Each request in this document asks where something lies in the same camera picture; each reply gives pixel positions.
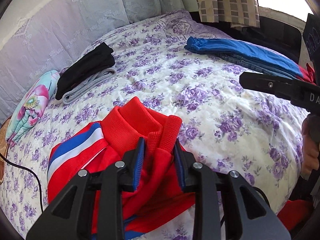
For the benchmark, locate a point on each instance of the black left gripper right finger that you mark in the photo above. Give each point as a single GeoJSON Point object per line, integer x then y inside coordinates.
{"type": "Point", "coordinates": [225, 200]}

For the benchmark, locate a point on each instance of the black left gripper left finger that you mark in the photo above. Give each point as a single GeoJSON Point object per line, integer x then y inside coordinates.
{"type": "Point", "coordinates": [70, 214]}

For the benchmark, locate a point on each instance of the red track pants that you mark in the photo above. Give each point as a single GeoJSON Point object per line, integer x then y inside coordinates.
{"type": "Point", "coordinates": [158, 198]}

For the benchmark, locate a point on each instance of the right hand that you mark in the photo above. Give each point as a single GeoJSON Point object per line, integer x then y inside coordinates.
{"type": "Point", "coordinates": [310, 151]}

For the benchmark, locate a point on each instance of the folded blue jeans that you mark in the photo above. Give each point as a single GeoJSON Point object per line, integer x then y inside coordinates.
{"type": "Point", "coordinates": [257, 65]}

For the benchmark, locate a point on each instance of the blue folded garment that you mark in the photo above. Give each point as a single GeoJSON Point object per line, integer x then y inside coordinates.
{"type": "Point", "coordinates": [213, 46]}

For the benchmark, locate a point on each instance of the purple floral bedspread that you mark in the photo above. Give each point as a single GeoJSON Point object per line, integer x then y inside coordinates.
{"type": "Point", "coordinates": [225, 126]}

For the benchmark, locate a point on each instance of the checkered curtain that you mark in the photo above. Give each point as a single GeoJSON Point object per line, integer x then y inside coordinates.
{"type": "Point", "coordinates": [239, 13]}

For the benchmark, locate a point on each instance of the floral teal pink quilt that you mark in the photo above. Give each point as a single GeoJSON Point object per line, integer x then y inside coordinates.
{"type": "Point", "coordinates": [31, 108]}

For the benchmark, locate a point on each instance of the grey folded garment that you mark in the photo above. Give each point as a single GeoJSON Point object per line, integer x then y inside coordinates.
{"type": "Point", "coordinates": [86, 85]}

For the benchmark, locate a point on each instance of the black folded garment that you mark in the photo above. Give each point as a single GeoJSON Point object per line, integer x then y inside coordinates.
{"type": "Point", "coordinates": [100, 58]}

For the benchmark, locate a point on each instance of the white lace covered bedding pile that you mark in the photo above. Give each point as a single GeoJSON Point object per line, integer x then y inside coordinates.
{"type": "Point", "coordinates": [42, 35]}

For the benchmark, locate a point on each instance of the black camera box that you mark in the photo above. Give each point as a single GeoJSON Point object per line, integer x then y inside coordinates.
{"type": "Point", "coordinates": [311, 36]}

